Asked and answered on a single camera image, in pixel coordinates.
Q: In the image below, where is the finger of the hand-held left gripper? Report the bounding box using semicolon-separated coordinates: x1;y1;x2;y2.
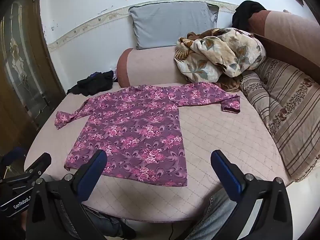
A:
25;152;52;178

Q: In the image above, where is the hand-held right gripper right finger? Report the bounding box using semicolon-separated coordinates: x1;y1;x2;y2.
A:
211;150;293;240

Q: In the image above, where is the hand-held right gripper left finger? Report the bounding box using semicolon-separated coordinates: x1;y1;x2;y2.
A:
26;149;108;240

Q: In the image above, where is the purple floral shirt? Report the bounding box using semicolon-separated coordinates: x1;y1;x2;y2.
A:
55;82;241;187

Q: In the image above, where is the pile of black clothes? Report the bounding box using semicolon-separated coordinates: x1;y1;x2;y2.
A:
67;70;115;97

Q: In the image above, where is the pink quilted sofa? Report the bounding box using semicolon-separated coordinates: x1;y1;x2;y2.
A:
25;10;320;223

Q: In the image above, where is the person's right leg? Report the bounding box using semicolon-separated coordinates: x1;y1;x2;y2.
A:
185;187;253;240

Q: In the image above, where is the person's leg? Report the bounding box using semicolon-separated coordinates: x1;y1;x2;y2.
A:
185;187;253;240
82;204;137;240

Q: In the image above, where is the person's left leg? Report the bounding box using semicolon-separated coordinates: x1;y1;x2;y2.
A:
82;204;137;240

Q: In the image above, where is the striped beige cushion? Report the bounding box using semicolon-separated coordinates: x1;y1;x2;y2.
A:
240;57;320;183

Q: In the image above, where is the wooden glass door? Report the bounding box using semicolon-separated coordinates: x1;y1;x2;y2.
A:
0;0;67;161

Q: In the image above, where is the beige floral blanket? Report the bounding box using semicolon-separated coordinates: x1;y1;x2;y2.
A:
174;27;267;92

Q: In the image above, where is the grey pillow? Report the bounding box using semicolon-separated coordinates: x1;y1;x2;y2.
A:
128;1;220;50

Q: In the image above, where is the black cloth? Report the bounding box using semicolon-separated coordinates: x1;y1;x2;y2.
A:
232;0;269;30

